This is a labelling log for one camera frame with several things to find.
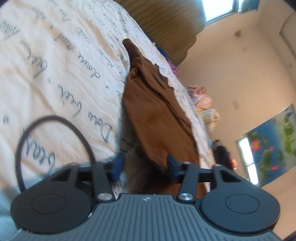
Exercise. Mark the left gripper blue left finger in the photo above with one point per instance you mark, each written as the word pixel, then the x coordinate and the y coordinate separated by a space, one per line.
pixel 115 167

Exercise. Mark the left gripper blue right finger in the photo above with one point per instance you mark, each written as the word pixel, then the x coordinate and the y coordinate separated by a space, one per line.
pixel 176 169

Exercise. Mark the brown knit sweater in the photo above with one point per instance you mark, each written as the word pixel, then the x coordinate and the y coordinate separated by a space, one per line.
pixel 155 124

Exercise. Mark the pink clothes pile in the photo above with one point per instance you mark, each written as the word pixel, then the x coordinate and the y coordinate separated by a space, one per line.
pixel 199 96

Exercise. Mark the black fluffy item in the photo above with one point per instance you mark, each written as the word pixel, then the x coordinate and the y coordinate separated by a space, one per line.
pixel 221 155

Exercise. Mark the pale quilted blanket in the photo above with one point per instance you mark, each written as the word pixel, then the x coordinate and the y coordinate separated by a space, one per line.
pixel 210 117

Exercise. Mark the blue floral curtain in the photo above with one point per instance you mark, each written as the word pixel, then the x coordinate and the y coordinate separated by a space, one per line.
pixel 272 145

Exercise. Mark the white script-print bedspread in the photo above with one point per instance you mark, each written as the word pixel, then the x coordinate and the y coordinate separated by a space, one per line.
pixel 67 58

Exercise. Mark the olive green padded headboard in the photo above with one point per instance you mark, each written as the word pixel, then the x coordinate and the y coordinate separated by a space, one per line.
pixel 172 25

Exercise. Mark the bright window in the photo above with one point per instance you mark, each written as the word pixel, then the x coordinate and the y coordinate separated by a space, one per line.
pixel 218 9

